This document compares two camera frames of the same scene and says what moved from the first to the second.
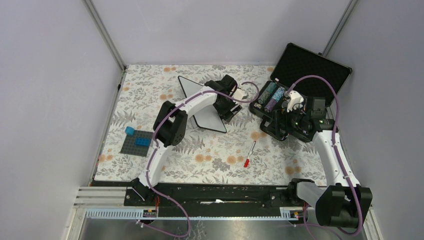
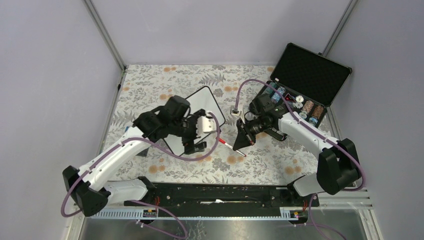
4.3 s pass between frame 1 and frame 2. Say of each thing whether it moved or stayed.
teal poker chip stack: stayed
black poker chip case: stayed
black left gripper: moved
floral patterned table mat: stayed
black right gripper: moved
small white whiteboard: moved
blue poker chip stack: stayed
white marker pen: moved
